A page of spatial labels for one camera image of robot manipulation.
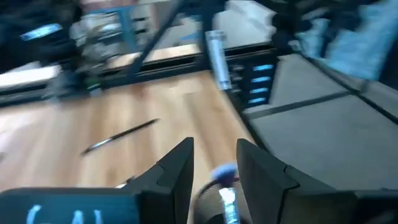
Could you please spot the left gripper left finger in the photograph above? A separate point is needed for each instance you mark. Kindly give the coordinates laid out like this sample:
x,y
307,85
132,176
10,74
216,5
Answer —
x,y
174,186

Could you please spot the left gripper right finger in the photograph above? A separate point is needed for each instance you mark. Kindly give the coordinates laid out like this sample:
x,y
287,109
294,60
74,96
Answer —
x,y
261,186

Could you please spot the thick black makeup brush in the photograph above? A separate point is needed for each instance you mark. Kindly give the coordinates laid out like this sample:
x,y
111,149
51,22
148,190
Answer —
x,y
229,205

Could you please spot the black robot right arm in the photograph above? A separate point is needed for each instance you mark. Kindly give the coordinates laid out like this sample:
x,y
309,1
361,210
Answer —
x,y
31,49

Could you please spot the black box with labelled ports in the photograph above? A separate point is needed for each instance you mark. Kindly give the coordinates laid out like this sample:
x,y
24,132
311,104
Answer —
x,y
245,81

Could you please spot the blue-grey metal cart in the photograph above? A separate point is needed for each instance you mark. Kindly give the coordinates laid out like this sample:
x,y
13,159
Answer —
x,y
128,31

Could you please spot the white block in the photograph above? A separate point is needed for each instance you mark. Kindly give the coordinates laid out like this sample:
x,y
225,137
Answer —
x,y
245,18

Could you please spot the crumpled fabric cover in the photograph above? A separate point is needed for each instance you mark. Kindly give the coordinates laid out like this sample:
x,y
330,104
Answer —
x,y
357,46

